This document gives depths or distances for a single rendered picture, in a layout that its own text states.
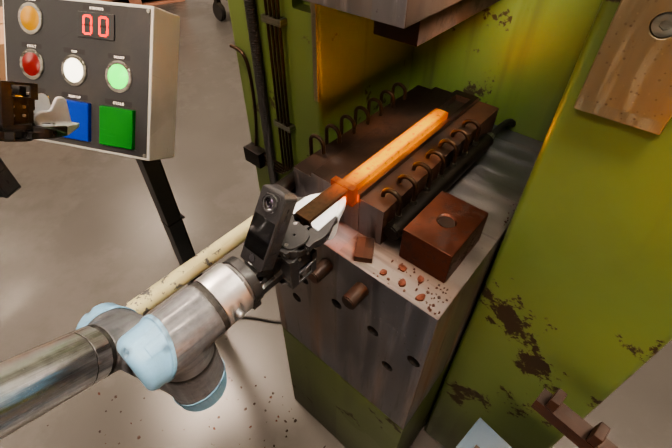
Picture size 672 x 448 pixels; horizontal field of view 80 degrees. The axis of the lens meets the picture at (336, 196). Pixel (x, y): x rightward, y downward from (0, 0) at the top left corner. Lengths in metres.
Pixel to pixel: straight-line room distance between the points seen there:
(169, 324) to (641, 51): 0.58
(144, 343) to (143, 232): 1.66
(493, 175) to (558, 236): 0.23
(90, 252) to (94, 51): 1.38
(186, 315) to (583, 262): 0.56
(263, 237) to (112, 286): 1.49
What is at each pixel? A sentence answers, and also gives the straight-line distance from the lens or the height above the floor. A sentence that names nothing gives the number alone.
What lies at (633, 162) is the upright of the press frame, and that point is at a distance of 0.60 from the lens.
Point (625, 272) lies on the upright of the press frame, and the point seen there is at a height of 0.97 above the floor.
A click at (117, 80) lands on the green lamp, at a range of 0.88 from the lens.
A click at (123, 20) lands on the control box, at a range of 0.88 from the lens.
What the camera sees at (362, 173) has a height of 1.01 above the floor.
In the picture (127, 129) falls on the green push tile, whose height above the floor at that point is 1.01.
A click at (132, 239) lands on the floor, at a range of 2.14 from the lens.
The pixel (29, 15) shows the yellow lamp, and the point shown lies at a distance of 1.03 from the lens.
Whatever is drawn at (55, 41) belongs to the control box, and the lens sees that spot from 0.99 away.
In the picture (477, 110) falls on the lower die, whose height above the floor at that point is 0.99.
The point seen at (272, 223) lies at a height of 1.06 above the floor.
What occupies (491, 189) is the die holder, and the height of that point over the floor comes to 0.91.
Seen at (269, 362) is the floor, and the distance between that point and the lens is 1.60.
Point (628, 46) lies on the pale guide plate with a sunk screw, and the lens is 0.53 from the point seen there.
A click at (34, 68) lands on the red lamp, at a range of 1.02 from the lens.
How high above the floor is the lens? 1.43
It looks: 42 degrees down
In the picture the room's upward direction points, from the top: straight up
